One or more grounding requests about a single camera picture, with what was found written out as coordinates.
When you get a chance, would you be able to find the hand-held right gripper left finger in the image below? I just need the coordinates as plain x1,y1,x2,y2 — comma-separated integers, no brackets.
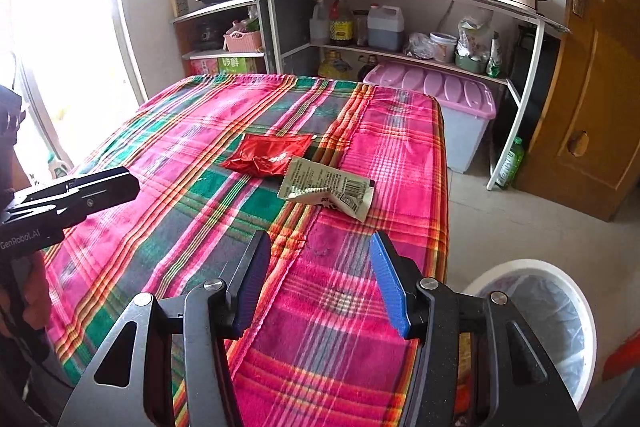
57,229,273,427

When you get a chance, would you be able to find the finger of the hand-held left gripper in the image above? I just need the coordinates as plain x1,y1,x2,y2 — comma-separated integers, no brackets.
2,202,90,233
15,166,141,214

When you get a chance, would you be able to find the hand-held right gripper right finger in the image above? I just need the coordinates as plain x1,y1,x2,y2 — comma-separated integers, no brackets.
369,231,583,427

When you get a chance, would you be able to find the beige printed snack wrapper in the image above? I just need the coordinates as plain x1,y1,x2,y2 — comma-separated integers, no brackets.
277,156,376,223

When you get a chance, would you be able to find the red snack wrapper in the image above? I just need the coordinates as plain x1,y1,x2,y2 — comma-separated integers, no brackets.
220,133,315,180

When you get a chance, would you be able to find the white round trash bin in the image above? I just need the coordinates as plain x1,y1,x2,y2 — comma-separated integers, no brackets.
460,259,598,413

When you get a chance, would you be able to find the person's left hand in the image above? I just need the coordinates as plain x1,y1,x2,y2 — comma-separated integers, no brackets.
26,251,55,339

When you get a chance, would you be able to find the pink green plaid tablecloth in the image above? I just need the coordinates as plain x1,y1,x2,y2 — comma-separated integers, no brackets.
42,74,451,427

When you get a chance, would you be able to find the window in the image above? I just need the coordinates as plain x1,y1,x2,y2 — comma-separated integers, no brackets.
0,0,146,188

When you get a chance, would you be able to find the translucent grey bin liner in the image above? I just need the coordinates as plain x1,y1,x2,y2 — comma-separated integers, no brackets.
507,274,587,380

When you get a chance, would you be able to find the green plastic bottle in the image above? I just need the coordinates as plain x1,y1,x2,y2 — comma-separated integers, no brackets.
495,136,526,190

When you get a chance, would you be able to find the green red cardboard box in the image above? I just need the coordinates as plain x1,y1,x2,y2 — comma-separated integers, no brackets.
190,56,258,78

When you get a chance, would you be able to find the dark cooking pot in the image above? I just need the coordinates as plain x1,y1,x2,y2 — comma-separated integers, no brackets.
197,23,221,50

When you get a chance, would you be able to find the pink woven basket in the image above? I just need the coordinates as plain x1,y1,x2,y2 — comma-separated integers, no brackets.
223,29,263,54

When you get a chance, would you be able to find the small white shelf rack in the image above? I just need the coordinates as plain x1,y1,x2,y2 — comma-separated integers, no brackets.
172,0,273,78

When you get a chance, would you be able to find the pink lid storage box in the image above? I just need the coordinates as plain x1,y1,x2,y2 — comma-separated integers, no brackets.
363,61,497,174

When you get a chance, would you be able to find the large yellow oil bottle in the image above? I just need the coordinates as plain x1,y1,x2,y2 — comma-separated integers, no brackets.
317,49,353,80

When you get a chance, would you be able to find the green bowl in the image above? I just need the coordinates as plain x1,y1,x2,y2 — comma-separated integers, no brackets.
455,52,488,75

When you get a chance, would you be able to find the clear plastic food bag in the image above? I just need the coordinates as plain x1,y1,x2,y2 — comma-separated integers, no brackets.
404,32,435,60

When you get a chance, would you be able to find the white lidded tub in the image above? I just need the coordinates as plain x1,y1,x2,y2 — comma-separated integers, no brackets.
430,32,458,64

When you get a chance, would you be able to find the green white sachet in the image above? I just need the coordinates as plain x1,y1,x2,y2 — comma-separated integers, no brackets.
486,32,502,79

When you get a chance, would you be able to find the white jug of dark liquid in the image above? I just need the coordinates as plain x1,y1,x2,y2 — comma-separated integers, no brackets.
366,5,405,52

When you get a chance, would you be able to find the yellow label oil bottle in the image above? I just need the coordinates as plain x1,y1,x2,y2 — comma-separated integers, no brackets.
328,0,354,46

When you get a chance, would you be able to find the white food packet bag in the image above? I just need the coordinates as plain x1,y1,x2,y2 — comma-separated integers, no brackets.
457,9,495,58

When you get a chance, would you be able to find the clear plastic bottle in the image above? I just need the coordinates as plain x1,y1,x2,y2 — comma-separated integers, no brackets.
309,0,331,45

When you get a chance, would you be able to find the wooden door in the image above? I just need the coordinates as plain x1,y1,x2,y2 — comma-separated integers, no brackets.
512,0,640,223

